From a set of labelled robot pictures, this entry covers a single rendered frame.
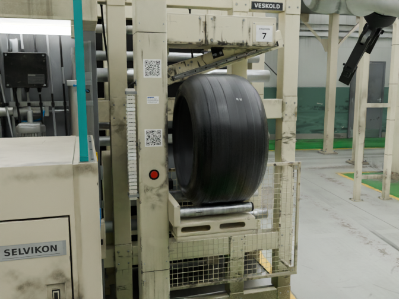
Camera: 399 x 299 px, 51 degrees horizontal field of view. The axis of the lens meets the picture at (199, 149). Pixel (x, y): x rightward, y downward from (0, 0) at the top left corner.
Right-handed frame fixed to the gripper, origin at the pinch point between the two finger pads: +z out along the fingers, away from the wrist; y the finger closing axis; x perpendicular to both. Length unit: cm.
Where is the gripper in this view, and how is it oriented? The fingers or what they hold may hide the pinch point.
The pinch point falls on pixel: (356, 63)
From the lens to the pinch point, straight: 123.2
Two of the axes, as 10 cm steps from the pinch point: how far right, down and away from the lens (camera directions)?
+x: 8.1, 5.1, -2.9
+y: -5.9, 7.1, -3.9
